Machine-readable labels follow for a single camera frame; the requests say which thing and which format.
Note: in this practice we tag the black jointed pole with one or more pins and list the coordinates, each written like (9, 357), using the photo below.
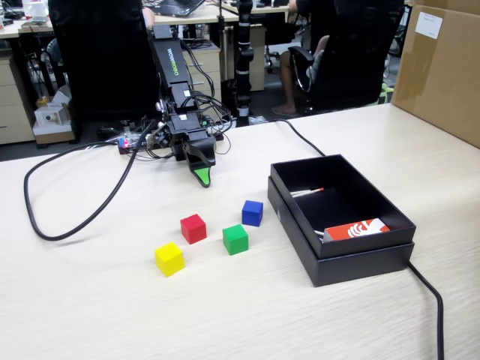
(243, 75)

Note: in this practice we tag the black cardboard box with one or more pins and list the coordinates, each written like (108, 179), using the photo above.
(360, 268)

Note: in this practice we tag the green patterned object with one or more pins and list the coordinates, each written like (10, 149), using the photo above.
(385, 95)

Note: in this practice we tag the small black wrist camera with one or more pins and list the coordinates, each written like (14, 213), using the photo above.
(161, 139)

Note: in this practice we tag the black laptop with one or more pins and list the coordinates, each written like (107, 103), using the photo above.
(176, 7)

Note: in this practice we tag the white pink desk item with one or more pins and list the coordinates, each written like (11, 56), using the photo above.
(37, 9)

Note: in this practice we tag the large brown cardboard box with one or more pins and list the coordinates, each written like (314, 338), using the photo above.
(442, 82)

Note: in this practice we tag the short white stick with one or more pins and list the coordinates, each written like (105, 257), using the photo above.
(319, 233)

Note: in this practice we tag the yellow wooden cube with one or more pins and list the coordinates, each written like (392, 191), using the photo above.
(169, 259)

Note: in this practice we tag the small white product box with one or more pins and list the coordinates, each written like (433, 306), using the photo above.
(48, 118)

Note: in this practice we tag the beige desk with side panel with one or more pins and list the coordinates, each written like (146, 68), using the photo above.
(257, 56)

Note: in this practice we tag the orange white paper packet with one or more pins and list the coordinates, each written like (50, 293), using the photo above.
(345, 232)

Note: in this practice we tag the controller board pink light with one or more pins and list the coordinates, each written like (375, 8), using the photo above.
(125, 144)

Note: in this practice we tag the person behind mesh chair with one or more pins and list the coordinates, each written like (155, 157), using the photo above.
(149, 17)

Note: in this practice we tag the red wooden cube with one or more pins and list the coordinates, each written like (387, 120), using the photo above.
(193, 229)

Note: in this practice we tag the seated person bare legs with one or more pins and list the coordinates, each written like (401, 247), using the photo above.
(287, 75)

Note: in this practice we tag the black mesh office chair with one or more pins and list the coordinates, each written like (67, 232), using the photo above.
(105, 56)

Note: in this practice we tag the clear plastic bag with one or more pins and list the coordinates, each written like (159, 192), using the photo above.
(258, 120)

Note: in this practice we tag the black office chair with armrest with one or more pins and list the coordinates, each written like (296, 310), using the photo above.
(356, 56)

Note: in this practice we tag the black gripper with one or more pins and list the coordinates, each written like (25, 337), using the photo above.
(187, 129)

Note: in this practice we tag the long beige office desk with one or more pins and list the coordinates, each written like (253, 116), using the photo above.
(202, 18)

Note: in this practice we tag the green wooden cube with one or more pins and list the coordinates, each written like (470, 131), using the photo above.
(235, 240)

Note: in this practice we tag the white stick red tip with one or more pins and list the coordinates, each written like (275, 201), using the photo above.
(305, 191)

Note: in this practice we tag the open white carton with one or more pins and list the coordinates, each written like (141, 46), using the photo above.
(52, 133)

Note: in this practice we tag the blue wooden cube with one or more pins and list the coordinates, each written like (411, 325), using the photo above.
(252, 213)

